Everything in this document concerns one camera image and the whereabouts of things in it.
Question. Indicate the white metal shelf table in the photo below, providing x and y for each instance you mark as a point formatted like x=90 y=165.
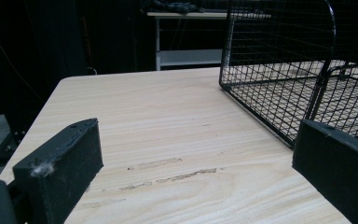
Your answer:
x=186 y=57

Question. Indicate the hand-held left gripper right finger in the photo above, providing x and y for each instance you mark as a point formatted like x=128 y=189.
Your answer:
x=338 y=161

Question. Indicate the black metal stand base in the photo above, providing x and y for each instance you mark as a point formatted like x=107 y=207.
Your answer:
x=3 y=146

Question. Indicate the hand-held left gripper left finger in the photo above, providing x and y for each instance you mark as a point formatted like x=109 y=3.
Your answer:
x=65 y=165

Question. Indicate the black curtain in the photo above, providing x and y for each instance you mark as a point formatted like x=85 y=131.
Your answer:
x=43 y=40

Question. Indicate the dark cloth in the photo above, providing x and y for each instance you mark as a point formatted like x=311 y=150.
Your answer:
x=171 y=6

